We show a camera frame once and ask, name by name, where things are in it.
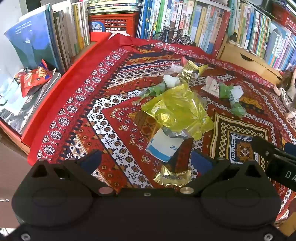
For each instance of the miniature black bicycle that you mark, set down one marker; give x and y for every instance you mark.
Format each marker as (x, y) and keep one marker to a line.
(175, 36)

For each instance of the red mesh basket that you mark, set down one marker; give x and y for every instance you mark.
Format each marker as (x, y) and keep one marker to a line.
(285, 18)

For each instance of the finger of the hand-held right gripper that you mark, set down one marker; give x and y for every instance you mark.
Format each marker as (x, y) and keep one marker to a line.
(266, 148)

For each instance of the flat stack of books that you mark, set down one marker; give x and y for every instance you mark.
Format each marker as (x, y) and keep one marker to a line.
(113, 5)

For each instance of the wooden drawer box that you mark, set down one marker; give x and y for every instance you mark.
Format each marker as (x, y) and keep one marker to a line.
(245, 58)

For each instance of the white crumpled tissue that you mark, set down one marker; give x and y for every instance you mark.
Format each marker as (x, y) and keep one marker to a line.
(171, 80)

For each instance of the white paper carton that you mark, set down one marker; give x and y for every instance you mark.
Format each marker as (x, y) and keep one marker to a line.
(211, 87)

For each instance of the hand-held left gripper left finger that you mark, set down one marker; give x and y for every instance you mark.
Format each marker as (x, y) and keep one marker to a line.
(90, 160)

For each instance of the patterned red tablecloth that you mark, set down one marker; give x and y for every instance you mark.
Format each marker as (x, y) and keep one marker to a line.
(120, 111)

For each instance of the red plastic crate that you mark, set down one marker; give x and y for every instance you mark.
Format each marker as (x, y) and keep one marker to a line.
(113, 25)

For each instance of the white and blue packet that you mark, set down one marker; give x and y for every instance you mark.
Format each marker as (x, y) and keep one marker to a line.
(161, 146)

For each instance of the green plastic wrapper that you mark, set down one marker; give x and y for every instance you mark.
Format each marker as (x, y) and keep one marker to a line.
(152, 91)

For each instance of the crumpled yellow cellophane wrapper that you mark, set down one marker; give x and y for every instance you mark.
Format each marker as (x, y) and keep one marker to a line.
(180, 111)

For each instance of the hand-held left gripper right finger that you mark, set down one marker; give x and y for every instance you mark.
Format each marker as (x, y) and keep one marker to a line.
(201, 161)

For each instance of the twisted gold foil wrapper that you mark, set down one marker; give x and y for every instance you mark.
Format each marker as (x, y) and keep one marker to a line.
(188, 69)

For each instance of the green and white wrapper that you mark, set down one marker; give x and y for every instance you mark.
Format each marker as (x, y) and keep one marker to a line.
(235, 106)

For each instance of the doll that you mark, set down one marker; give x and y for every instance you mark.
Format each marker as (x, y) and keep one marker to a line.
(288, 92)

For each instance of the large blue book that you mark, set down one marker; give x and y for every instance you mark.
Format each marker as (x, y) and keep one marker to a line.
(34, 39)

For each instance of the stack of magazines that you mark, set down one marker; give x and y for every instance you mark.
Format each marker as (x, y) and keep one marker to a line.
(20, 111)

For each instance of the row of blue green books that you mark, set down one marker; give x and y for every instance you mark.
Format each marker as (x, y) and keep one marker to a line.
(196, 20)

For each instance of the red snack bag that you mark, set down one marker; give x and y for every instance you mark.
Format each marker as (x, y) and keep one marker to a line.
(34, 78)

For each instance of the row of pale-spined books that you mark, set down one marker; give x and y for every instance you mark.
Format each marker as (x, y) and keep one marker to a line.
(71, 30)

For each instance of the small gold foil wrapper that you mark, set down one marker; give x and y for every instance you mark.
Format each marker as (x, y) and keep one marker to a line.
(172, 177)

